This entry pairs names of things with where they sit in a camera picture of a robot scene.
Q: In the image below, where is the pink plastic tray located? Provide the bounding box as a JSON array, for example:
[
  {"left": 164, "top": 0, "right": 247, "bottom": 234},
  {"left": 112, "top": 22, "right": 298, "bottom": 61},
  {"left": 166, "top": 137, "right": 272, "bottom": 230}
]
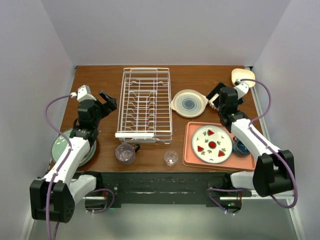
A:
[{"left": 182, "top": 121, "right": 256, "bottom": 172}]

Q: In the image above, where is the cream square panda bowl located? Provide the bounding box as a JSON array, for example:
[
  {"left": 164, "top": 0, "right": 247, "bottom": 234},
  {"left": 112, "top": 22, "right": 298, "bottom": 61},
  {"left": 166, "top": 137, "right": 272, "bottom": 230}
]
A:
[{"left": 231, "top": 68, "right": 256, "bottom": 86}]

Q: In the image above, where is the purple translucent measuring cup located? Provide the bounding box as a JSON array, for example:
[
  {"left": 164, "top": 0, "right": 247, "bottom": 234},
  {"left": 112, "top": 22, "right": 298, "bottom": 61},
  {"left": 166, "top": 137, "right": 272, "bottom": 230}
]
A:
[{"left": 115, "top": 143, "right": 140, "bottom": 166}]

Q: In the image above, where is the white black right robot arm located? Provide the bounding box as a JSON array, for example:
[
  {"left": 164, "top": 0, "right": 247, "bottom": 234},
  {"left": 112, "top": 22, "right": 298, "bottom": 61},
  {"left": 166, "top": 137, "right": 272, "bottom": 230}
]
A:
[{"left": 206, "top": 79, "right": 298, "bottom": 200}]

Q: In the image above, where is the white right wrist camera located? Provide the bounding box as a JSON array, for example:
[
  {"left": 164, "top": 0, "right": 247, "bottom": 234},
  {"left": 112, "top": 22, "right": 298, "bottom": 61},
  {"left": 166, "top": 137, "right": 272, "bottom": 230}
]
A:
[{"left": 234, "top": 79, "right": 250, "bottom": 99}]

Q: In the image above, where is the light green plate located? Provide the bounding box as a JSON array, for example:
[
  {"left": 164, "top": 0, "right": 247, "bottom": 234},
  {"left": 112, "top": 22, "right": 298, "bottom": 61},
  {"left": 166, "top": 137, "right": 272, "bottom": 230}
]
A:
[{"left": 51, "top": 135, "right": 97, "bottom": 167}]

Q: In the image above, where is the white watermelon pattern plate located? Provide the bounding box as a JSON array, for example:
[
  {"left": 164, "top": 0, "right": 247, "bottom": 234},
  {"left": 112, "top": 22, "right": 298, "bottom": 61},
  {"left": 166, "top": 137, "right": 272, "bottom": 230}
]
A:
[{"left": 191, "top": 125, "right": 233, "bottom": 164}]

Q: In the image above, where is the dark blue ceramic mug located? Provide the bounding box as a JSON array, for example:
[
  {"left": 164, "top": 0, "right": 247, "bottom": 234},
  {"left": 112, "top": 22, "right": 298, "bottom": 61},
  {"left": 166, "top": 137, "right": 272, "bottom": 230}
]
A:
[{"left": 232, "top": 136, "right": 250, "bottom": 158}]

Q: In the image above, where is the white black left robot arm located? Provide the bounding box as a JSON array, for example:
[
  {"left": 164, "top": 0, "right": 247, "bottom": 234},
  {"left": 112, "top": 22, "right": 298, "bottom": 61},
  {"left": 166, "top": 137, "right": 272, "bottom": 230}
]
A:
[{"left": 29, "top": 85, "right": 118, "bottom": 223}]

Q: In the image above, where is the small clear glass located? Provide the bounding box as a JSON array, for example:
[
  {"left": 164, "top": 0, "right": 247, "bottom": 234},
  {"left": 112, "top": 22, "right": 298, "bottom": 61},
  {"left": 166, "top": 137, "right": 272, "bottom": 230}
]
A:
[{"left": 164, "top": 150, "right": 179, "bottom": 167}]

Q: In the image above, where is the white wire dish rack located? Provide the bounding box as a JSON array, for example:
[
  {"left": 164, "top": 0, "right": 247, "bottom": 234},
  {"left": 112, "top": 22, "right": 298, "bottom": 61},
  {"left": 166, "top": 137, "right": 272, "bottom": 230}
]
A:
[{"left": 115, "top": 67, "right": 173, "bottom": 144}]

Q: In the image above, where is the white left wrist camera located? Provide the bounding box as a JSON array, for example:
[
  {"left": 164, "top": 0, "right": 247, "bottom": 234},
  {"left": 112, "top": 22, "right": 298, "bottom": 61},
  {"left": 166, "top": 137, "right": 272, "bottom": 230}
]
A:
[{"left": 70, "top": 85, "right": 97, "bottom": 103}]

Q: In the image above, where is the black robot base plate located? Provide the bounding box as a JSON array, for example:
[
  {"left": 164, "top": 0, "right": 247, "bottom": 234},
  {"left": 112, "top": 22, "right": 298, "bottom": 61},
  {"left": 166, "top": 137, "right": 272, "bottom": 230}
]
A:
[{"left": 84, "top": 172, "right": 252, "bottom": 210}]

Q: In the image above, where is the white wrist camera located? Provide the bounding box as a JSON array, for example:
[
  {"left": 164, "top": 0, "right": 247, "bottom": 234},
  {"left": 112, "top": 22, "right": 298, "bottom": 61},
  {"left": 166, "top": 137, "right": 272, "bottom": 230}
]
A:
[
  {"left": 234, "top": 79, "right": 250, "bottom": 99},
  {"left": 70, "top": 85, "right": 97, "bottom": 103}
]

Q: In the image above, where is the cream plate with blue swirl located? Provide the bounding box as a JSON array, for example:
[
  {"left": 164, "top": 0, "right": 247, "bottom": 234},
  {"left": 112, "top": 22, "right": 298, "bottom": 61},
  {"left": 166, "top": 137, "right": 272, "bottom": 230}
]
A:
[{"left": 170, "top": 89, "right": 208, "bottom": 119}]

